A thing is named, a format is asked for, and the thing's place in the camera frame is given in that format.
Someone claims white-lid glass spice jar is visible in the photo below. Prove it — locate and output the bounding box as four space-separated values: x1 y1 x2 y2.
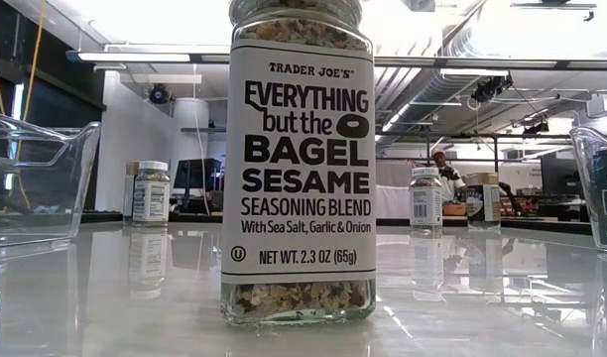
409 167 444 230
131 160 172 228
219 0 378 328

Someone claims brown-lid spice jar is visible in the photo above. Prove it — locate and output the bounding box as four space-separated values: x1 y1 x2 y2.
464 172 503 229
122 161 142 224

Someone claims black background monitor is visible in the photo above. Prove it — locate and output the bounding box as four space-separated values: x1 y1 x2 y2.
173 158 223 193
540 156 582 197

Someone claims person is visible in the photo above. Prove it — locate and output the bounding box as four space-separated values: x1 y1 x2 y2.
429 147 521 215

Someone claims black round fixture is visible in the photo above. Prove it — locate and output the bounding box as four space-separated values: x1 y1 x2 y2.
148 83 173 106

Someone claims clear plastic bin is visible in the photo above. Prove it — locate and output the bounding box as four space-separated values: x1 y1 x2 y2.
568 126 607 253
0 108 102 249

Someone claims silver ventilation duct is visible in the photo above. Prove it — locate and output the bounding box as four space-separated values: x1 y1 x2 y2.
375 66 483 148

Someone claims black overhead camera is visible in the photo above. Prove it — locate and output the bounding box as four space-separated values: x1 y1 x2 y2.
470 73 515 104

